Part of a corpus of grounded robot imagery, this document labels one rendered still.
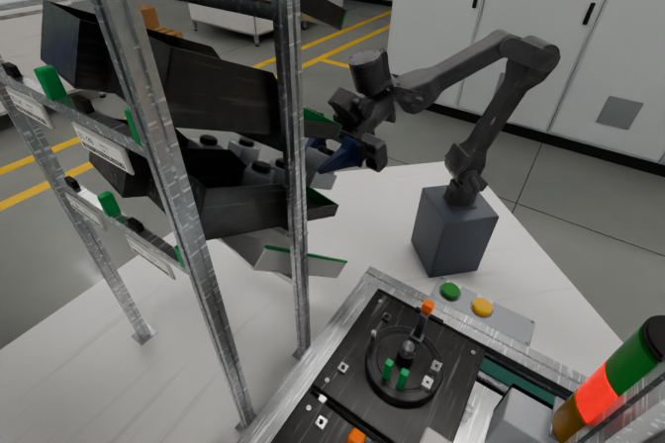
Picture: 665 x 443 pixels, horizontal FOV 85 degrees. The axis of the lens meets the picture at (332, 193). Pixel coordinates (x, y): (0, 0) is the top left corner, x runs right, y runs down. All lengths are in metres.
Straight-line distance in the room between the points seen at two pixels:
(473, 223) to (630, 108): 2.74
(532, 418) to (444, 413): 0.29
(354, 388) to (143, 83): 0.59
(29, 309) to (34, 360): 1.41
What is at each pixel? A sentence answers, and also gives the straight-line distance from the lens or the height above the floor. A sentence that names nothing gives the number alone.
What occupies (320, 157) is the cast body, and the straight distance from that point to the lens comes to 0.61.
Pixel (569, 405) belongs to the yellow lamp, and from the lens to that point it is 0.42.
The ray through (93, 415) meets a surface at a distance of 0.93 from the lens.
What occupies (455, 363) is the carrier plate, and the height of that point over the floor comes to 0.97.
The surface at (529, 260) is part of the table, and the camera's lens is 1.18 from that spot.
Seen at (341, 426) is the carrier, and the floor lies 0.97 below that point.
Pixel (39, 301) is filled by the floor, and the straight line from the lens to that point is 2.47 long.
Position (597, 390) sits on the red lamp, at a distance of 0.38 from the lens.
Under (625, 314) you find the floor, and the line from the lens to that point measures 2.50.
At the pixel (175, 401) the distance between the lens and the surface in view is 0.88.
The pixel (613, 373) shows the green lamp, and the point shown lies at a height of 1.37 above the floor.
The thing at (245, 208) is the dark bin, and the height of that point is 1.31.
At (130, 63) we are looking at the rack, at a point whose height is 1.55.
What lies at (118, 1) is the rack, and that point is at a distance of 0.29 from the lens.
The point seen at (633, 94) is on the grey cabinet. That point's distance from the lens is 3.54.
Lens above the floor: 1.64
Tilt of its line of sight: 39 degrees down
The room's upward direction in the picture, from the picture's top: 2 degrees clockwise
